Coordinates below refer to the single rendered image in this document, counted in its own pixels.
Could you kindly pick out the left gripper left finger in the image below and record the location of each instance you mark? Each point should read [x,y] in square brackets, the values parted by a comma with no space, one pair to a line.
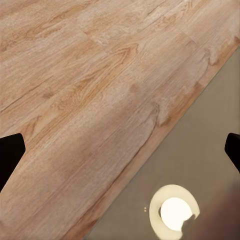
[12,148]

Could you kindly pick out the coffee table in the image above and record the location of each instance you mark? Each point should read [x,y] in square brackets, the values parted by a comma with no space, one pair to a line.
[189,188]

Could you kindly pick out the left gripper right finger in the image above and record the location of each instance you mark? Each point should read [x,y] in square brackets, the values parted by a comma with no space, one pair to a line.
[232,148]

